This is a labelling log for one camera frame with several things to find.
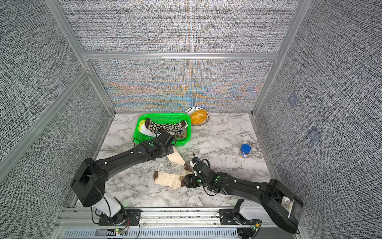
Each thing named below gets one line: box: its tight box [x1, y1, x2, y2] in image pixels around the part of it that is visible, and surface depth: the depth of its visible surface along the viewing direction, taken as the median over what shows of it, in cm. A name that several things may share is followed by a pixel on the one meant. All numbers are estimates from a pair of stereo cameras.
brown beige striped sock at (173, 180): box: [153, 171, 185, 189], surface depth 87 cm
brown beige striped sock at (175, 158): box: [166, 145, 193, 180], surface depth 89 cm
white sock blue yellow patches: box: [138, 119, 157, 138], surface depth 101 cm
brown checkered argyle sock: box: [173, 125, 189, 139], surface depth 105 cm
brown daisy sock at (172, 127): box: [145, 118, 189, 134], surface depth 105 cm
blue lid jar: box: [239, 143, 252, 159], surface depth 94 cm
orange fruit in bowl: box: [191, 109, 208, 125], surface depth 111 cm
